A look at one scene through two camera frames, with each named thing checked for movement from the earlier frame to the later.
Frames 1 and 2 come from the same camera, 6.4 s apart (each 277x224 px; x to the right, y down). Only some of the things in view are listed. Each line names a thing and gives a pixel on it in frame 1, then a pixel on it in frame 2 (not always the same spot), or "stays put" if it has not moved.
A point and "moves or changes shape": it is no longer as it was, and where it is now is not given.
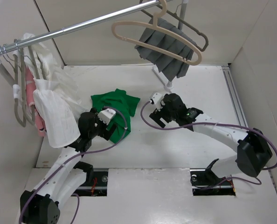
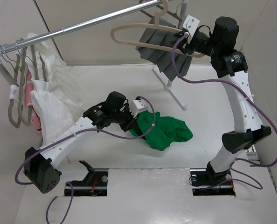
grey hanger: x=16 y=87 → x=13 y=90
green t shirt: x=124 y=106 moves or changes shape
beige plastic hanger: x=156 y=25 moves or changes shape
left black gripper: x=104 y=133 → x=132 y=122
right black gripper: x=156 y=115 → x=186 y=45
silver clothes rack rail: x=5 y=47 stays put
